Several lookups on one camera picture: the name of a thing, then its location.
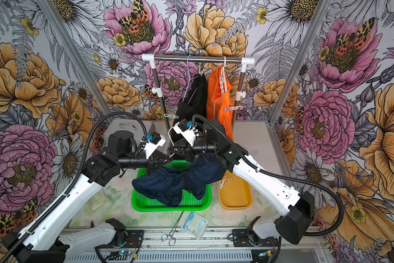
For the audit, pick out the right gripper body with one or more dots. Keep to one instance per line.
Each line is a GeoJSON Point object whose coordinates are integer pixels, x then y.
{"type": "Point", "coordinates": [189, 152]}

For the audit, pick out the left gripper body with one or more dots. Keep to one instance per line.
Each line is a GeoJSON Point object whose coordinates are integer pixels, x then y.
{"type": "Point", "coordinates": [152, 161]}

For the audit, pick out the navy blue shorts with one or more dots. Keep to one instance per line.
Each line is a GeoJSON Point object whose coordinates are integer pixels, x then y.
{"type": "Point", "coordinates": [203, 171]}

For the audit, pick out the white clothespin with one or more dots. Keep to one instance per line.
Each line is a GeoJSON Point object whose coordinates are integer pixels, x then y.
{"type": "Point", "coordinates": [224, 181]}

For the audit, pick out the pink hanger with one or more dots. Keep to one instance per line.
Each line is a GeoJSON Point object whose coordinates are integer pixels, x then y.
{"type": "Point", "coordinates": [170, 135]}

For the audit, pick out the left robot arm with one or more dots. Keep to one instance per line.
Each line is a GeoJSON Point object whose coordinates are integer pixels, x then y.
{"type": "Point", "coordinates": [40, 241]}

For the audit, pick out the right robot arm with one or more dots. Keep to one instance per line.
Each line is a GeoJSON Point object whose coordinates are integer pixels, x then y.
{"type": "Point", "coordinates": [296, 209]}

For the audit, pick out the black shorts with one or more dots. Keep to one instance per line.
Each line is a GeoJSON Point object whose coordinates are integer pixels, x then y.
{"type": "Point", "coordinates": [195, 100]}

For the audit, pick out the orange shorts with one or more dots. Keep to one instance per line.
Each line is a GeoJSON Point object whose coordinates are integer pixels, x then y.
{"type": "Point", "coordinates": [217, 102]}

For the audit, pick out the yellow clothespin on black shorts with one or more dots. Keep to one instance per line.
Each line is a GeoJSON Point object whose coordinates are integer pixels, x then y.
{"type": "Point", "coordinates": [201, 70]}

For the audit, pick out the white hanger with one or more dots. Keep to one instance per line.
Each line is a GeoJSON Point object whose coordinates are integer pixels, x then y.
{"type": "Point", "coordinates": [223, 81]}

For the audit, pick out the blue hanger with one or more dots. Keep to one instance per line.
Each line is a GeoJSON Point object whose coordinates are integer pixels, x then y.
{"type": "Point", "coordinates": [188, 78]}

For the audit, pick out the green clothespin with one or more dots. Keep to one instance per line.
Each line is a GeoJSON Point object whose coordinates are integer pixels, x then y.
{"type": "Point", "coordinates": [171, 116]}

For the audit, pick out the silver metal case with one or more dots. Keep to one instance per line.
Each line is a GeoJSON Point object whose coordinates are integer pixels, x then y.
{"type": "Point", "coordinates": [130, 125]}

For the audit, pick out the green plastic basket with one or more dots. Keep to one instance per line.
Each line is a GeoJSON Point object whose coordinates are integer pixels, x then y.
{"type": "Point", "coordinates": [170, 201]}

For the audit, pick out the pink clothespin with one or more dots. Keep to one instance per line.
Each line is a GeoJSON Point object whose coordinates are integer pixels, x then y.
{"type": "Point", "coordinates": [233, 108]}

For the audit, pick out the yellow plastic tray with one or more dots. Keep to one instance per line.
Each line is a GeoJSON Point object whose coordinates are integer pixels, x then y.
{"type": "Point", "coordinates": [236, 195]}

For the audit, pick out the surgical mask packet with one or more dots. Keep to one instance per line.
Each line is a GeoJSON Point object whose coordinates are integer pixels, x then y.
{"type": "Point", "coordinates": [195, 225]}

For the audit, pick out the clothes rack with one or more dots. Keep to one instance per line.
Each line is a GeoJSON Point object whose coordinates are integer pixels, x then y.
{"type": "Point", "coordinates": [152, 59]}

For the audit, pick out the metal surgical scissors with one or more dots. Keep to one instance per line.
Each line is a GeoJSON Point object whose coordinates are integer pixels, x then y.
{"type": "Point", "coordinates": [169, 237]}

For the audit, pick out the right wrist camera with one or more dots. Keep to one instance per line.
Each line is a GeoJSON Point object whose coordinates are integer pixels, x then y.
{"type": "Point", "coordinates": [187, 130]}

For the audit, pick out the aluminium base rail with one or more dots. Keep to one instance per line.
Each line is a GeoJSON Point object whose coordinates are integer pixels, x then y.
{"type": "Point", "coordinates": [218, 245]}

